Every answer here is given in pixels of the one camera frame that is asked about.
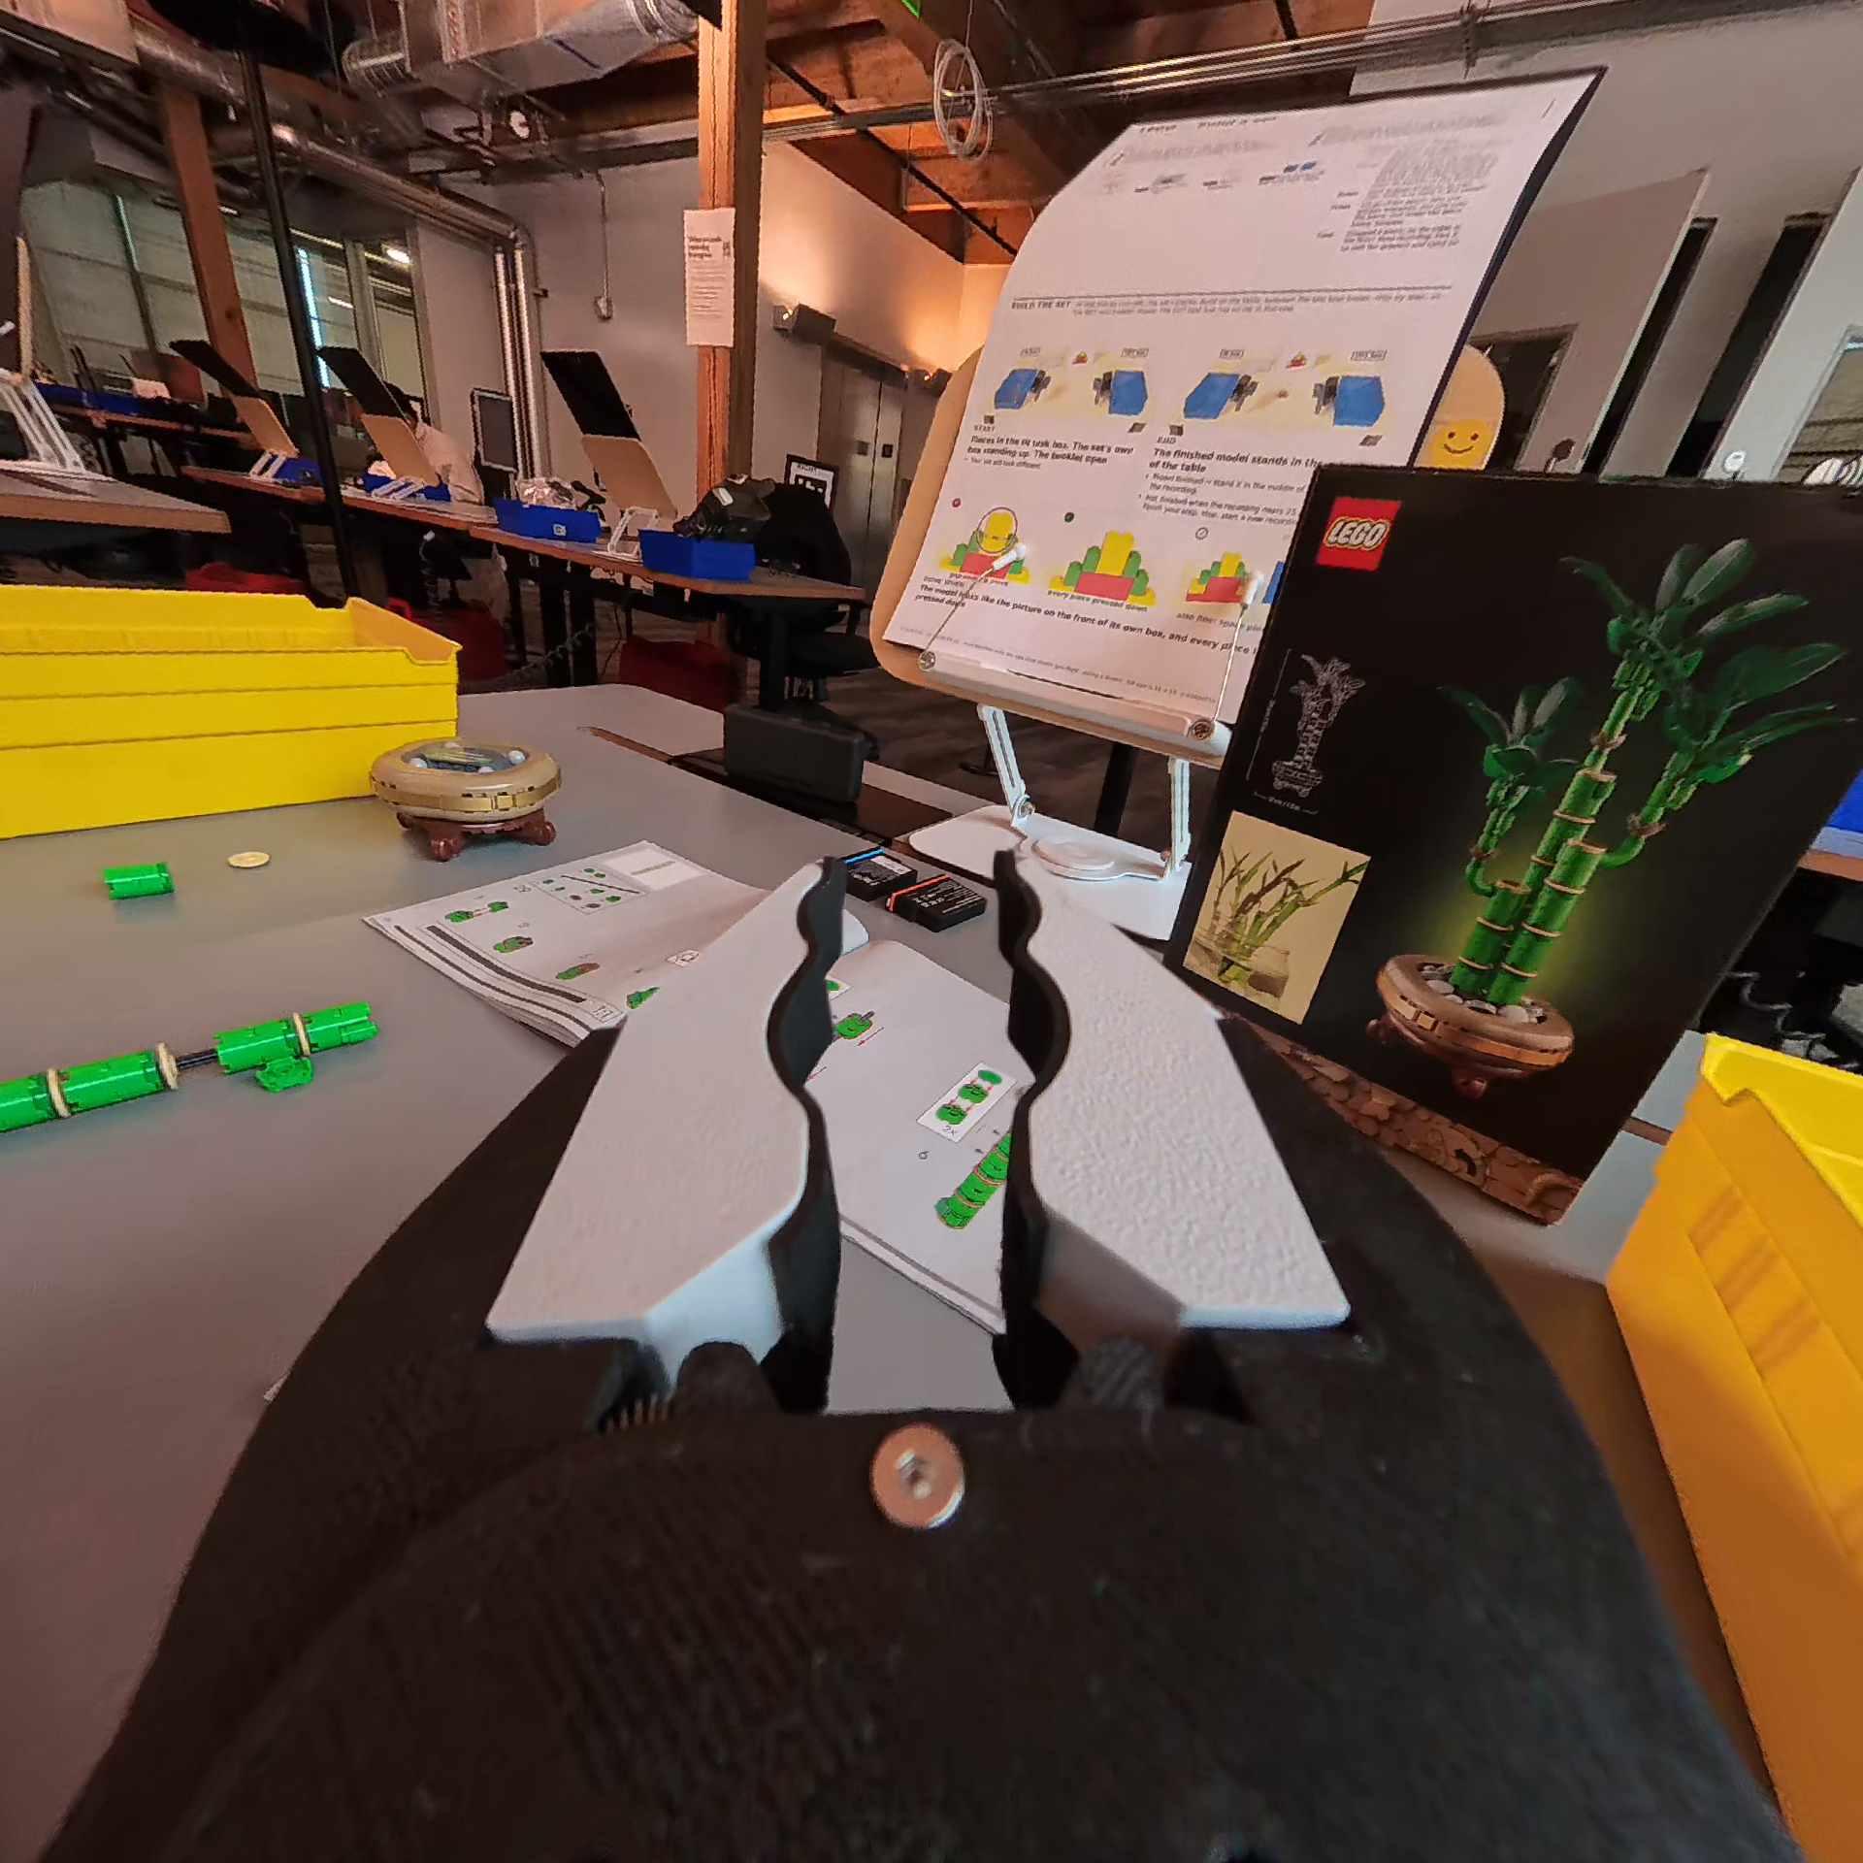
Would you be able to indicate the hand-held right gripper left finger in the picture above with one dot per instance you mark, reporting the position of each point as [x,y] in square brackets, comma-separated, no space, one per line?
[670,1165]

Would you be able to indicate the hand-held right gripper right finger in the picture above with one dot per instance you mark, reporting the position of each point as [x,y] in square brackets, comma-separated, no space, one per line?
[1177,1165]

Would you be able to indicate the green toy bamboo stem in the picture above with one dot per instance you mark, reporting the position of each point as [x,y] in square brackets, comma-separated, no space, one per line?
[102,1080]

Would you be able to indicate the black toy set box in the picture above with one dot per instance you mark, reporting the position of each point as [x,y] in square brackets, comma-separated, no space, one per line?
[1456,655]

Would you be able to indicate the grey desk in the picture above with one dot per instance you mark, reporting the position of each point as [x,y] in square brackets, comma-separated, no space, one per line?
[217,1238]

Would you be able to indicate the long wooden desk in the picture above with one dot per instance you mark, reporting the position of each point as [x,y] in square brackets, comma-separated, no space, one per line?
[728,579]

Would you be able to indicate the white instruction booklet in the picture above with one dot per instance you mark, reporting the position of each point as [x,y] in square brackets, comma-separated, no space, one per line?
[581,931]

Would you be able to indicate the blue-edged black battery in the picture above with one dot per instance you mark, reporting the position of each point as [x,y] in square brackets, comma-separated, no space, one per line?
[878,876]

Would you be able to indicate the orange-edged black battery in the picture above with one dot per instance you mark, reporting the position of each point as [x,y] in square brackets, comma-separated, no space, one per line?
[935,902]

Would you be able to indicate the green round toy piece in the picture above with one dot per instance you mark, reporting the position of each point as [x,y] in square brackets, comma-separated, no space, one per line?
[284,1074]

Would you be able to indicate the tan toy pot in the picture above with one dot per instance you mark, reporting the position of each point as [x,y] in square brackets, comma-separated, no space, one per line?
[465,785]

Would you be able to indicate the black rectangular case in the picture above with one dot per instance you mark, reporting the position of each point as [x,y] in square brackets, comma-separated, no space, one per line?
[797,754]

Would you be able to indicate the red plastic basket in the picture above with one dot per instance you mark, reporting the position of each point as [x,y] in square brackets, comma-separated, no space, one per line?
[677,670]

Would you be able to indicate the small green toy piece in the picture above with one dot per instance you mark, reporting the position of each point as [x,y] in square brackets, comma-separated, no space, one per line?
[138,879]

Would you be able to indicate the shallow yellow storage bin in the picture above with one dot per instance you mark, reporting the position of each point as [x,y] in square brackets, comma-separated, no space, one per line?
[1745,1382]

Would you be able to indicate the blue storage bin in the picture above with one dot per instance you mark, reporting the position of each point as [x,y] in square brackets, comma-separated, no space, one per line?
[699,555]
[549,522]

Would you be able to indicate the large yellow storage bin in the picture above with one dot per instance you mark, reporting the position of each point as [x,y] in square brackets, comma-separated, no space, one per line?
[217,727]

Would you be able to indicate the black backpack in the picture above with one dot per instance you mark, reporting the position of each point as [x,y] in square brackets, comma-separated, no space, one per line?
[763,524]

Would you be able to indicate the small marker sign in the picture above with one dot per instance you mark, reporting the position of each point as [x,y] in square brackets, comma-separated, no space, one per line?
[813,477]

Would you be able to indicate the tan background document stand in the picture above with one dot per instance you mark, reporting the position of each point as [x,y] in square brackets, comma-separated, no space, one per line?
[240,400]
[619,438]
[381,409]

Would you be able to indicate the printed instruction sheet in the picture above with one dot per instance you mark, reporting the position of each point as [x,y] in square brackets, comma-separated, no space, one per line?
[1238,365]

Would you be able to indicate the white paper notice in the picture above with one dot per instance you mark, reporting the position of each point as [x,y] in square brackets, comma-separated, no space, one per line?
[709,275]

